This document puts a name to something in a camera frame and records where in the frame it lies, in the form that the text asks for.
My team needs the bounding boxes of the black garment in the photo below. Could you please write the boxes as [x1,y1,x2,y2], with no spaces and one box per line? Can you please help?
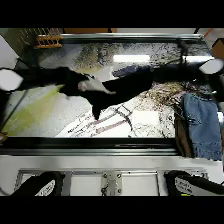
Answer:
[60,66,155,121]

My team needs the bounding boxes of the silver frame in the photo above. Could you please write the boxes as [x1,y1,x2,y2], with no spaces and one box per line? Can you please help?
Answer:
[0,145,224,197]

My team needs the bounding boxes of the brown garment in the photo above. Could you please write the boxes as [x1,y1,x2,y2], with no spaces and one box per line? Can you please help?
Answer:
[172,105,195,159]

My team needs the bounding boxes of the blue jeans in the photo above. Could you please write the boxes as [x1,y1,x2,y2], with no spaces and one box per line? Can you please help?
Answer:
[180,92,224,162]

